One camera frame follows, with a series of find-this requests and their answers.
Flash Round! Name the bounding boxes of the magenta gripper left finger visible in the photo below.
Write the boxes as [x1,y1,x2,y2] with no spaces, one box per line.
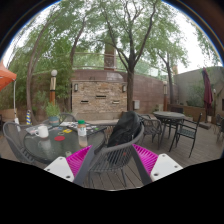
[45,145,93,182]

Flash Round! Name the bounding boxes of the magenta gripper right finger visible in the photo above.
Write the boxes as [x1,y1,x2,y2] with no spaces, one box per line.
[133,144,182,181]

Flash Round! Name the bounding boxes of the round glass patio table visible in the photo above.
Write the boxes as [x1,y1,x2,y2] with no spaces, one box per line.
[24,125,106,164]

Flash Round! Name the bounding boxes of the red round coaster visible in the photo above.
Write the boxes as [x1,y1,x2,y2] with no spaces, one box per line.
[54,136,65,141]

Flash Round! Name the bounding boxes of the yellow item on table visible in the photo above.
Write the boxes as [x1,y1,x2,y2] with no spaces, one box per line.
[63,129,72,133]

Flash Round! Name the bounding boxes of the dark wicker chair middle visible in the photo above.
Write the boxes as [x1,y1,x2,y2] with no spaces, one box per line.
[139,114,164,150]

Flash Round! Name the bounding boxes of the grey mesh patio chair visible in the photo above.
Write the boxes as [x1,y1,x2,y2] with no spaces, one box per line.
[72,122,153,188]

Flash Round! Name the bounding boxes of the clear bottle green cap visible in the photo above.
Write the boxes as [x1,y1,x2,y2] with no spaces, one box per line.
[77,120,88,147]

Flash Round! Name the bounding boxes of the white mug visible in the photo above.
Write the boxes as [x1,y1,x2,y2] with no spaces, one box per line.
[36,125,49,138]

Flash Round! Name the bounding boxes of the black metal chair right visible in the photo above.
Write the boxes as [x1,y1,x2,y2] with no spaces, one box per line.
[169,114,202,151]

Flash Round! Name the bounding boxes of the grey chair behind table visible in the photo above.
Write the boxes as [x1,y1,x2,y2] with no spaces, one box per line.
[59,113,76,122]

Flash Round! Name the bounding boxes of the black backpack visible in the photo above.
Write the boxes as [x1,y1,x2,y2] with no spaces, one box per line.
[107,111,141,147]

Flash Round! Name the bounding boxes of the potted green plant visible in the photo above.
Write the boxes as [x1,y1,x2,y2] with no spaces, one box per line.
[45,102,60,126]

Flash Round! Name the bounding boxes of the grey chair at left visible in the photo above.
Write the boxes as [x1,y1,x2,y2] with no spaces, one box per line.
[3,122,34,164]

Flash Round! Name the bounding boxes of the closed maroon patio umbrella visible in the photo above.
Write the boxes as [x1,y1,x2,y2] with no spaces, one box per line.
[202,68,213,117]

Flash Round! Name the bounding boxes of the orange canopy tent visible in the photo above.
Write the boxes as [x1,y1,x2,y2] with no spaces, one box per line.
[0,62,17,91]

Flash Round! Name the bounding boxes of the globe lamp post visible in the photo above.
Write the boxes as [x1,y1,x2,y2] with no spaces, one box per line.
[50,69,58,105]

